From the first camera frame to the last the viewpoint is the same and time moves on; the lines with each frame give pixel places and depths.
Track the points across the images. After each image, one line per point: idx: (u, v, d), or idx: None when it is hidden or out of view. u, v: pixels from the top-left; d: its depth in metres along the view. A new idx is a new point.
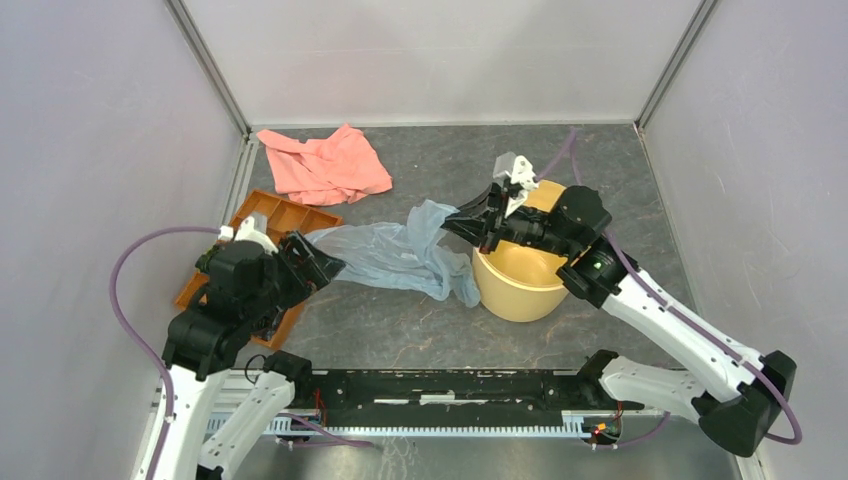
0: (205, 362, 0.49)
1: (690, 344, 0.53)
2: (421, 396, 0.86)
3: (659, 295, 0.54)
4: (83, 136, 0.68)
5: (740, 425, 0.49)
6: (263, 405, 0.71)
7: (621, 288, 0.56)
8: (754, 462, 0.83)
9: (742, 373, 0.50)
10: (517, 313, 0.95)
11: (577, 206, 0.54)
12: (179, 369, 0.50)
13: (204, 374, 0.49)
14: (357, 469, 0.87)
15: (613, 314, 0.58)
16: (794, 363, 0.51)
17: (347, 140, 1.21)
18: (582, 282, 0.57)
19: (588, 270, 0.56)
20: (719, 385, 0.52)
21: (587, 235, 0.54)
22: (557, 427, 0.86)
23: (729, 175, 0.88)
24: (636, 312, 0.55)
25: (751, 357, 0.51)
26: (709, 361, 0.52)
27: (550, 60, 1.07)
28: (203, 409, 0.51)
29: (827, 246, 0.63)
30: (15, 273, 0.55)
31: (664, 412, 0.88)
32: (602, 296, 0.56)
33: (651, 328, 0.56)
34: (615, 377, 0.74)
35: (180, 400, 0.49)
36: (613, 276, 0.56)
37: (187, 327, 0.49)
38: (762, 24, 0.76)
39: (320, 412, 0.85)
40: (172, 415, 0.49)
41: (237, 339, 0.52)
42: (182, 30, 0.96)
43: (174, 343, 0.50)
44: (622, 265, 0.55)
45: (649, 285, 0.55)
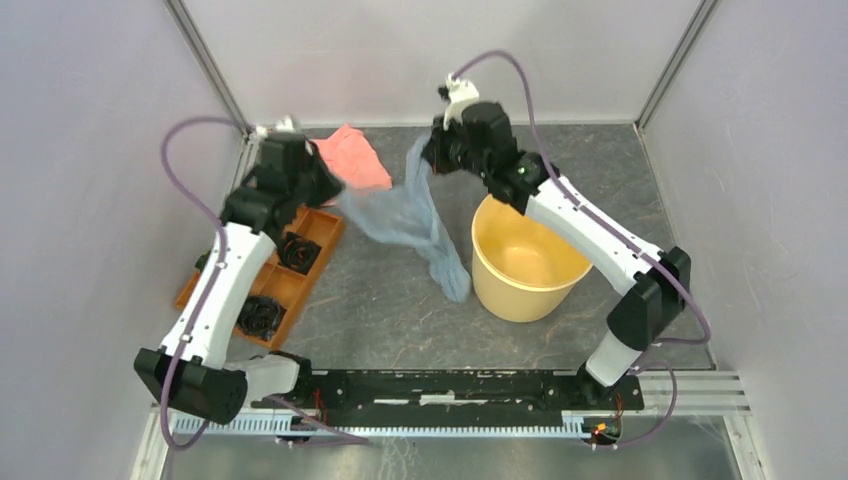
0: (261, 221, 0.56)
1: (594, 239, 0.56)
2: (421, 396, 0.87)
3: (574, 198, 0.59)
4: (84, 137, 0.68)
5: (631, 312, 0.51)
6: (269, 362, 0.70)
7: (537, 188, 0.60)
8: (754, 463, 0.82)
9: (641, 264, 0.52)
10: (517, 313, 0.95)
11: (483, 112, 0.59)
12: (234, 227, 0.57)
13: (260, 229, 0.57)
14: (357, 469, 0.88)
15: (536, 220, 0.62)
16: (688, 258, 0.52)
17: (347, 140, 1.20)
18: (507, 188, 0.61)
19: (512, 175, 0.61)
20: (619, 278, 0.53)
21: (498, 140, 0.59)
22: (557, 428, 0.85)
23: (729, 175, 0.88)
24: (552, 212, 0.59)
25: (649, 251, 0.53)
26: (612, 252, 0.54)
27: (550, 60, 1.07)
28: (248, 267, 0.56)
29: (826, 247, 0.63)
30: (13, 274, 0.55)
31: (664, 413, 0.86)
32: (525, 201, 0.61)
33: (564, 229, 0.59)
34: (592, 362, 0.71)
35: (232, 251, 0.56)
36: (533, 181, 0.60)
37: (242, 199, 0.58)
38: (762, 25, 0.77)
39: (319, 412, 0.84)
40: (223, 261, 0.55)
41: (287, 211, 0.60)
42: (182, 31, 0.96)
43: (228, 210, 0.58)
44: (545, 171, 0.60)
45: (567, 189, 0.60)
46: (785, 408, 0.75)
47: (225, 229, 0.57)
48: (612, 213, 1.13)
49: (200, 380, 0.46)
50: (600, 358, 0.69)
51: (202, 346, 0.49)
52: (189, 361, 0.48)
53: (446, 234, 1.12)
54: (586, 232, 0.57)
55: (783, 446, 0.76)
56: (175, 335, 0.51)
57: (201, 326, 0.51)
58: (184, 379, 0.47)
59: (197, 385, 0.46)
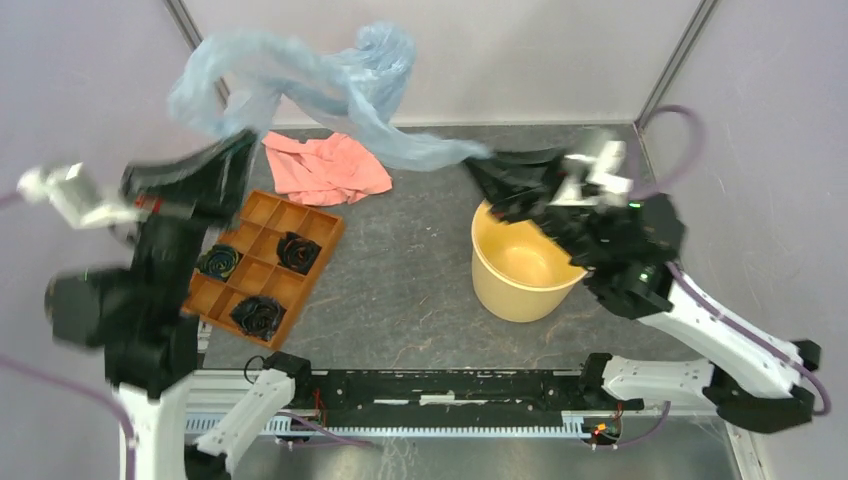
0: (155, 384, 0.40)
1: (743, 354, 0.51)
2: (421, 396, 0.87)
3: (711, 305, 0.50)
4: (82, 136, 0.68)
5: (778, 415, 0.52)
6: (265, 398, 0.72)
7: (669, 300, 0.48)
8: (753, 463, 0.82)
9: (790, 374, 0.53)
10: (519, 313, 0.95)
11: (658, 224, 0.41)
12: (128, 391, 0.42)
13: (157, 392, 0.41)
14: (357, 470, 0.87)
15: (648, 323, 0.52)
16: (816, 346, 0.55)
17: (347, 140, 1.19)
18: (628, 299, 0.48)
19: (627, 283, 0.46)
20: (763, 385, 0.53)
21: (643, 247, 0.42)
22: (557, 428, 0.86)
23: (729, 175, 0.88)
24: (690, 327, 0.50)
25: (791, 353, 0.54)
26: (763, 366, 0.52)
27: (550, 59, 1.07)
28: (169, 423, 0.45)
29: (827, 247, 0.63)
30: (12, 273, 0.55)
31: (663, 413, 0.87)
32: (645, 309, 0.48)
33: (690, 337, 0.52)
34: (612, 380, 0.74)
35: (138, 421, 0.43)
36: (653, 279, 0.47)
37: (122, 350, 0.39)
38: (762, 25, 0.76)
39: (320, 412, 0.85)
40: (135, 437, 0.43)
41: (187, 343, 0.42)
42: (183, 32, 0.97)
43: (113, 367, 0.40)
44: (667, 269, 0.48)
45: (697, 291, 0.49)
46: None
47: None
48: None
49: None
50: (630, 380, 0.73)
51: (148, 447, 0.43)
52: (139, 468, 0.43)
53: (446, 234, 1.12)
54: (719, 343, 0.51)
55: (783, 446, 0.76)
56: (123, 435, 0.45)
57: (141, 425, 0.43)
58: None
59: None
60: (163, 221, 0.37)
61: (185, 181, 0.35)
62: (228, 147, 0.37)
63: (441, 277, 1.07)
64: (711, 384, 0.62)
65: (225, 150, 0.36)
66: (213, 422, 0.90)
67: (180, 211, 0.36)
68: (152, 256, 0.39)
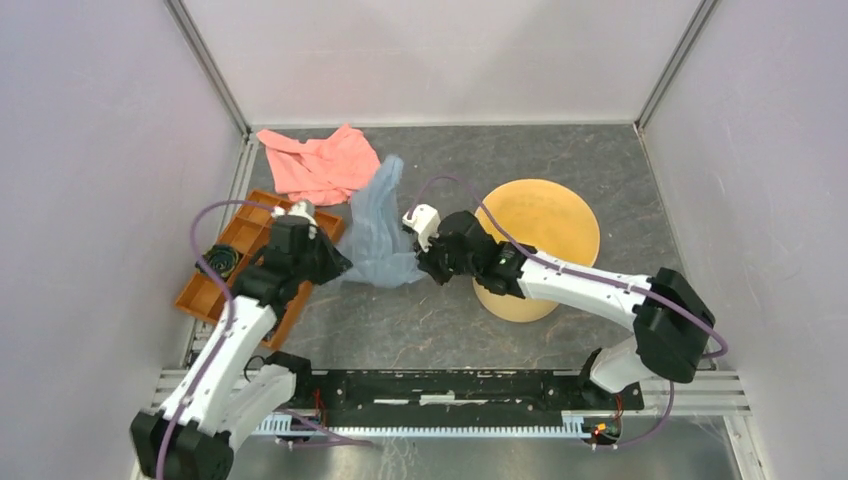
0: (266, 296, 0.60)
1: (585, 291, 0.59)
2: (421, 396, 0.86)
3: (554, 264, 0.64)
4: (83, 136, 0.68)
5: (656, 345, 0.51)
6: (268, 387, 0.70)
7: (523, 270, 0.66)
8: (754, 462, 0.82)
9: (634, 296, 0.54)
10: (518, 313, 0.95)
11: (452, 222, 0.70)
12: (244, 298, 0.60)
13: (265, 302, 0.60)
14: (357, 469, 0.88)
15: (538, 297, 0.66)
16: (676, 271, 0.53)
17: (347, 140, 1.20)
18: (500, 282, 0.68)
19: (499, 264, 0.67)
20: (625, 317, 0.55)
21: (477, 239, 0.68)
22: (557, 428, 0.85)
23: (729, 175, 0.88)
24: (541, 284, 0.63)
25: (637, 281, 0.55)
26: (605, 297, 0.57)
27: (550, 60, 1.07)
28: (252, 337, 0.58)
29: (827, 248, 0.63)
30: (13, 274, 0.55)
31: (663, 413, 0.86)
32: (516, 286, 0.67)
33: (564, 295, 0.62)
34: (597, 371, 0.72)
35: (238, 323, 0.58)
36: (518, 263, 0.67)
37: (246, 278, 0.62)
38: (763, 25, 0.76)
39: (320, 412, 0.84)
40: (230, 331, 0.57)
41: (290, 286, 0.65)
42: (182, 30, 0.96)
43: (238, 284, 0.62)
44: (522, 253, 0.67)
45: (547, 260, 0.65)
46: (786, 408, 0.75)
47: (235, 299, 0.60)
48: (612, 213, 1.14)
49: (195, 438, 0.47)
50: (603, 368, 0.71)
51: (199, 408, 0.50)
52: (185, 424, 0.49)
53: None
54: (568, 289, 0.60)
55: (784, 446, 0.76)
56: (175, 397, 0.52)
57: (202, 390, 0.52)
58: (179, 439, 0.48)
59: (191, 448, 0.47)
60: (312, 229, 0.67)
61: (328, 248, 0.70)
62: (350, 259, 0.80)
63: None
64: None
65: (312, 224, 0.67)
66: None
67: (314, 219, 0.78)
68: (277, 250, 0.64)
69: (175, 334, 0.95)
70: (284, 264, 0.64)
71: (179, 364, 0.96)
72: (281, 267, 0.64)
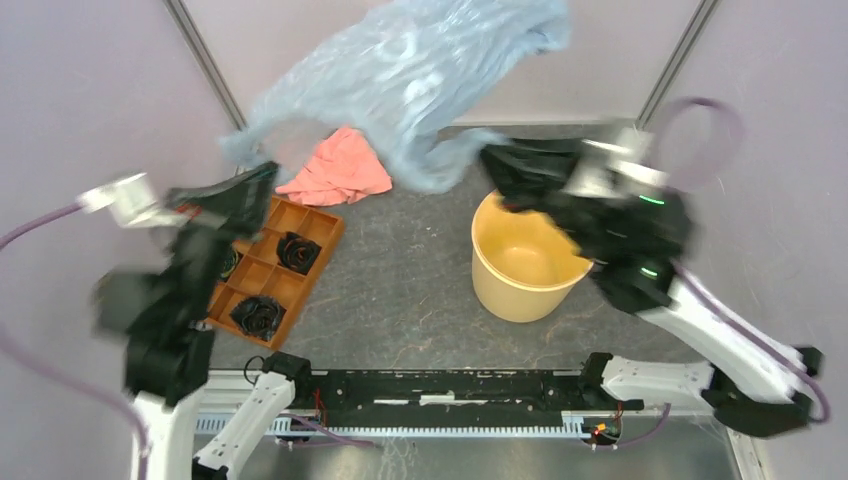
0: (172, 392, 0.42)
1: (747, 356, 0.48)
2: (421, 396, 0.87)
3: (716, 303, 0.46)
4: (84, 136, 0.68)
5: (772, 420, 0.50)
6: (264, 405, 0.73)
7: (677, 299, 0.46)
8: (754, 462, 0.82)
9: (789, 379, 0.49)
10: (517, 313, 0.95)
11: (642, 198, 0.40)
12: (144, 402, 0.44)
13: (176, 401, 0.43)
14: (357, 470, 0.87)
15: (653, 320, 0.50)
16: (820, 352, 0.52)
17: (347, 139, 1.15)
18: (628, 291, 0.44)
19: (630, 277, 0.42)
20: (760, 389, 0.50)
21: (642, 220, 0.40)
22: (557, 428, 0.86)
23: (728, 175, 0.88)
24: (691, 328, 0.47)
25: (784, 351, 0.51)
26: (764, 371, 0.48)
27: (551, 59, 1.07)
28: (180, 435, 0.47)
29: (826, 247, 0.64)
30: (14, 271, 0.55)
31: (663, 413, 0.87)
32: (648, 309, 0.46)
33: (702, 340, 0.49)
34: (611, 380, 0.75)
35: (153, 426, 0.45)
36: (660, 276, 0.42)
37: (142, 353, 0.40)
38: (761, 26, 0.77)
39: (320, 412, 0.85)
40: (148, 445, 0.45)
41: (204, 352, 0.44)
42: (182, 30, 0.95)
43: (129, 375, 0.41)
44: (677, 271, 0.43)
45: (711, 299, 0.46)
46: None
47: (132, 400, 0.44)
48: None
49: None
50: (630, 382, 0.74)
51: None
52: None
53: (446, 234, 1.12)
54: (719, 344, 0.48)
55: (784, 446, 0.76)
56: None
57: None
58: None
59: None
60: (200, 228, 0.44)
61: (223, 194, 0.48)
62: (253, 177, 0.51)
63: (441, 276, 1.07)
64: (710, 386, 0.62)
65: (249, 179, 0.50)
66: (216, 422, 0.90)
67: (212, 220, 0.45)
68: (186, 265, 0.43)
69: None
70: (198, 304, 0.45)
71: None
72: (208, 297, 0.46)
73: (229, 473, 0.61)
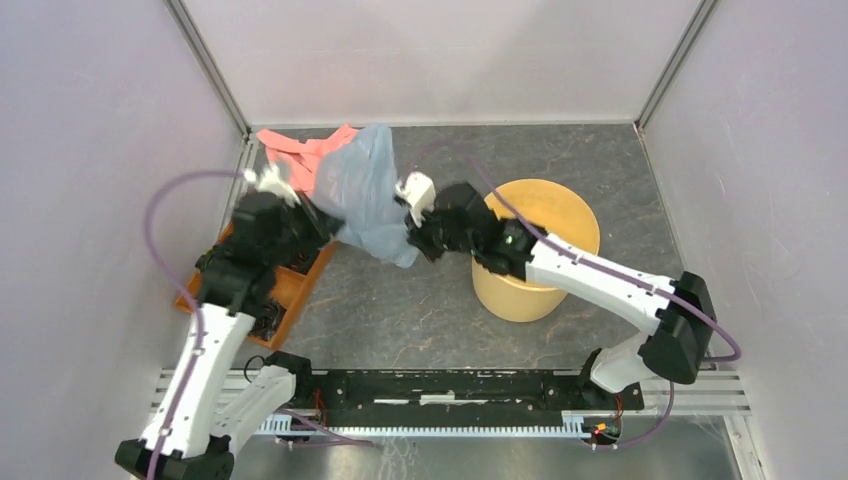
0: (237, 297, 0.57)
1: (608, 287, 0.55)
2: (421, 396, 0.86)
3: (569, 252, 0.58)
4: (83, 137, 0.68)
5: (666, 350, 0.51)
6: (268, 390, 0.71)
7: (531, 253, 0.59)
8: (753, 462, 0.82)
9: (657, 300, 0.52)
10: (517, 313, 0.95)
11: (453, 195, 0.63)
12: (211, 307, 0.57)
13: (236, 309, 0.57)
14: (357, 469, 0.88)
15: (541, 282, 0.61)
16: (701, 279, 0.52)
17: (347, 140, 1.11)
18: (503, 261, 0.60)
19: (502, 246, 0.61)
20: (644, 320, 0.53)
21: (478, 216, 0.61)
22: (557, 428, 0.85)
23: (729, 175, 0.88)
24: (553, 272, 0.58)
25: (660, 283, 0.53)
26: (625, 297, 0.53)
27: (551, 59, 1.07)
28: (226, 352, 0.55)
29: (827, 248, 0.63)
30: (14, 272, 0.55)
31: (663, 413, 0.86)
32: (522, 268, 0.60)
33: (572, 285, 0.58)
34: (597, 371, 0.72)
35: (209, 336, 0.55)
36: (523, 245, 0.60)
37: (220, 272, 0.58)
38: (763, 26, 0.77)
39: (320, 412, 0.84)
40: (201, 349, 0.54)
41: (267, 282, 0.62)
42: (182, 30, 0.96)
43: (209, 285, 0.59)
44: (531, 233, 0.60)
45: (559, 245, 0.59)
46: (786, 410, 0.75)
47: (201, 309, 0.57)
48: (612, 213, 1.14)
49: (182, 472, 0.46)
50: (604, 371, 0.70)
51: (181, 437, 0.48)
52: (170, 456, 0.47)
53: None
54: (579, 282, 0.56)
55: (784, 446, 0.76)
56: (155, 427, 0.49)
57: (180, 416, 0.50)
58: (166, 473, 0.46)
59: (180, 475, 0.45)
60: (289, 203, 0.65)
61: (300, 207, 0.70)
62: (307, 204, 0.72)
63: (441, 276, 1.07)
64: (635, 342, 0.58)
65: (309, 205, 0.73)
66: None
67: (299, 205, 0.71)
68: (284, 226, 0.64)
69: (175, 334, 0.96)
70: (257, 257, 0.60)
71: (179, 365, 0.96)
72: (254, 260, 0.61)
73: (233, 442, 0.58)
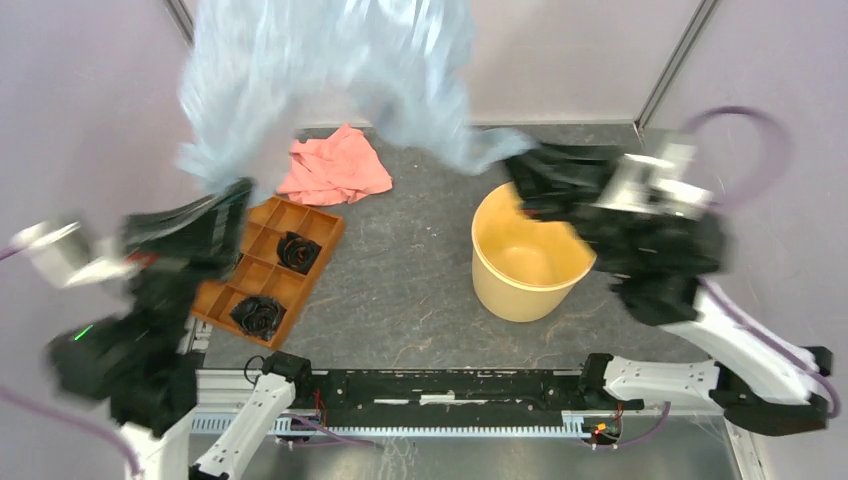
0: (157, 422, 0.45)
1: (761, 360, 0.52)
2: (421, 396, 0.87)
3: (738, 314, 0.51)
4: (81, 135, 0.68)
5: (780, 415, 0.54)
6: (264, 409, 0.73)
7: (697, 305, 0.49)
8: (754, 462, 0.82)
9: (805, 380, 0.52)
10: (518, 313, 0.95)
11: (710, 229, 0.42)
12: (133, 432, 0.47)
13: (161, 432, 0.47)
14: (356, 470, 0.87)
15: (673, 329, 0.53)
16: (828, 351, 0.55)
17: (347, 139, 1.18)
18: (650, 306, 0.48)
19: (659, 291, 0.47)
20: (777, 393, 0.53)
21: (682, 245, 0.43)
22: (557, 428, 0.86)
23: (729, 175, 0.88)
24: (713, 335, 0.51)
25: (806, 357, 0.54)
26: (782, 375, 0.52)
27: (551, 59, 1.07)
28: (172, 455, 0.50)
29: (826, 247, 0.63)
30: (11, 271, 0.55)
31: (663, 413, 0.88)
32: (674, 314, 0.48)
33: (719, 348, 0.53)
34: (614, 383, 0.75)
35: (143, 456, 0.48)
36: (686, 291, 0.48)
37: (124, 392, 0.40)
38: (762, 25, 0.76)
39: (320, 412, 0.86)
40: (140, 471, 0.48)
41: (185, 382, 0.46)
42: (181, 28, 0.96)
43: (118, 409, 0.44)
44: (697, 279, 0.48)
45: (736, 310, 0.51)
46: None
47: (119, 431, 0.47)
48: None
49: None
50: (634, 387, 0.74)
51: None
52: None
53: (446, 234, 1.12)
54: (737, 349, 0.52)
55: (784, 446, 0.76)
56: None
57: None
58: None
59: None
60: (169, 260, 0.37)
61: (175, 237, 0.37)
62: (222, 200, 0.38)
63: (441, 276, 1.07)
64: (717, 388, 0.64)
65: (219, 203, 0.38)
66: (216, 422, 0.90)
67: (168, 262, 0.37)
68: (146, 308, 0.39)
69: None
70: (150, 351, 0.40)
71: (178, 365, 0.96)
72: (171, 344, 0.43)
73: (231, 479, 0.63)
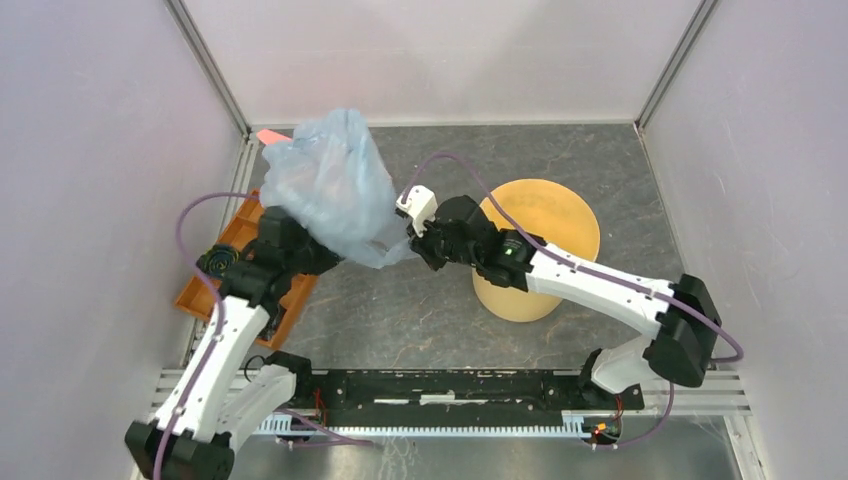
0: (255, 298, 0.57)
1: (606, 294, 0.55)
2: (421, 396, 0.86)
3: (569, 260, 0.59)
4: (83, 136, 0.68)
5: (671, 353, 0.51)
6: (269, 389, 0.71)
7: (528, 263, 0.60)
8: (754, 463, 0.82)
9: (657, 303, 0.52)
10: (518, 313, 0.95)
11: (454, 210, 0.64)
12: (233, 299, 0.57)
13: (255, 302, 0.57)
14: (357, 469, 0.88)
15: (542, 292, 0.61)
16: (701, 281, 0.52)
17: None
18: (503, 271, 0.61)
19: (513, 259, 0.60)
20: (644, 324, 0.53)
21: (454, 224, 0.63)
22: (557, 427, 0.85)
23: (729, 175, 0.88)
24: (553, 280, 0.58)
25: (659, 286, 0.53)
26: (626, 302, 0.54)
27: (551, 59, 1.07)
28: (241, 343, 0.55)
29: (827, 248, 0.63)
30: (14, 272, 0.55)
31: (663, 413, 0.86)
32: (522, 279, 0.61)
33: (572, 293, 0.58)
34: (598, 373, 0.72)
35: (229, 324, 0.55)
36: (520, 256, 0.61)
37: (240, 274, 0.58)
38: (763, 26, 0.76)
39: (320, 412, 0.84)
40: (219, 336, 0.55)
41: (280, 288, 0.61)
42: (181, 29, 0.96)
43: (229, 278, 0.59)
44: (530, 244, 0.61)
45: (558, 254, 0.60)
46: (786, 411, 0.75)
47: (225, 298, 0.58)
48: (612, 213, 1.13)
49: (191, 453, 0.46)
50: (606, 371, 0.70)
51: (194, 418, 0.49)
52: (181, 435, 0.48)
53: None
54: (584, 291, 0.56)
55: (784, 445, 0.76)
56: (169, 407, 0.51)
57: (194, 398, 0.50)
58: (174, 451, 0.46)
59: (187, 456, 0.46)
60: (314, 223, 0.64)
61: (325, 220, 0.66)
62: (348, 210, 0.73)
63: (441, 276, 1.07)
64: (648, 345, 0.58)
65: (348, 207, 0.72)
66: None
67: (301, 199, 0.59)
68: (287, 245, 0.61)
69: (175, 334, 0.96)
70: (275, 259, 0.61)
71: (179, 364, 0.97)
72: (272, 262, 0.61)
73: (234, 439, 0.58)
